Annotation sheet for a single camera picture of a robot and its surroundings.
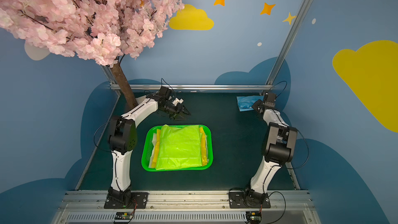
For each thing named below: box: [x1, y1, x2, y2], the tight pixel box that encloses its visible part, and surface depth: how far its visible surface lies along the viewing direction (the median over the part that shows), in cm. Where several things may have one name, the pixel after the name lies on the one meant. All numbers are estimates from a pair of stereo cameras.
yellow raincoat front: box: [151, 129, 161, 169], surface depth 87 cm
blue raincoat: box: [236, 95, 264, 112], surface depth 116 cm
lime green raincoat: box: [154, 124, 203, 171], surface depth 82 cm
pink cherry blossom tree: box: [0, 0, 185, 109], surface depth 56 cm
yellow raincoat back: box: [199, 126, 208, 166], surface depth 88 cm
